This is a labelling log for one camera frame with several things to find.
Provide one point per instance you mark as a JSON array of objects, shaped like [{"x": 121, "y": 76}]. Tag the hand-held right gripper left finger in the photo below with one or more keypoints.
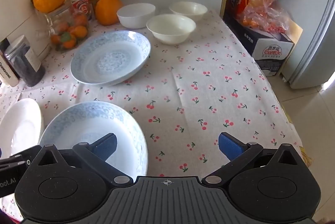
[{"x": 106, "y": 147}]

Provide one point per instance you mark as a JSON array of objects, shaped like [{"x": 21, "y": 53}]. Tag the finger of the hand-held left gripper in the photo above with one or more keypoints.
[{"x": 27, "y": 150}]

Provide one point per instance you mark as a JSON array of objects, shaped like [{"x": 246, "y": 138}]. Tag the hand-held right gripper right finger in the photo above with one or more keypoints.
[{"x": 231, "y": 147}]

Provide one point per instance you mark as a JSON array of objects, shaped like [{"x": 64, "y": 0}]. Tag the white embossed plate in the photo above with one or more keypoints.
[{"x": 21, "y": 124}]

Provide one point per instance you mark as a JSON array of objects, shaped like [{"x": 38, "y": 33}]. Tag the blue patterned plate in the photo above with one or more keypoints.
[
  {"x": 110, "y": 59},
  {"x": 78, "y": 122}
]

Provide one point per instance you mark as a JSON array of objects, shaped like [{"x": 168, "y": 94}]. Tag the cream white bowl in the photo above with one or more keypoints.
[
  {"x": 188, "y": 11},
  {"x": 171, "y": 29}
]

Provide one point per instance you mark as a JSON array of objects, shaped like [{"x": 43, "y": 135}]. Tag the white straight-sided bowl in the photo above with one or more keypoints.
[{"x": 136, "y": 16}]

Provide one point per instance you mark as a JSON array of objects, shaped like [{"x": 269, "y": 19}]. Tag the cherry print tablecloth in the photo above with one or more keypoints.
[{"x": 199, "y": 88}]

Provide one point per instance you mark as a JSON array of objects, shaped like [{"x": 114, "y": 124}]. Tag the plastic jar with dark contents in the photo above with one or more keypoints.
[{"x": 27, "y": 62}]

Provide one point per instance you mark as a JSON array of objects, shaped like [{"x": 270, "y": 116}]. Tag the dark and white cardboard box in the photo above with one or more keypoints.
[{"x": 269, "y": 54}]

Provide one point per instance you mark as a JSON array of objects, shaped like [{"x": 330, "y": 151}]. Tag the glass jar of small oranges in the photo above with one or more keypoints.
[{"x": 65, "y": 30}]

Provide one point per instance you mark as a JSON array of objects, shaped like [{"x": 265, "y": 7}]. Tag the plastic bag of snacks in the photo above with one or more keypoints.
[{"x": 264, "y": 14}]

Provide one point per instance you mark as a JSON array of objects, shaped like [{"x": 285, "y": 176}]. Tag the red label cup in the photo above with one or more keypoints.
[{"x": 83, "y": 8}]

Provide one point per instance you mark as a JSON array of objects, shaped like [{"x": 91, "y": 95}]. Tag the grey refrigerator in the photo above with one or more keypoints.
[{"x": 311, "y": 30}]

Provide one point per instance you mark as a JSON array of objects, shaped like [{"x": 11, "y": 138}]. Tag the white air fryer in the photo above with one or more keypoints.
[{"x": 15, "y": 4}]

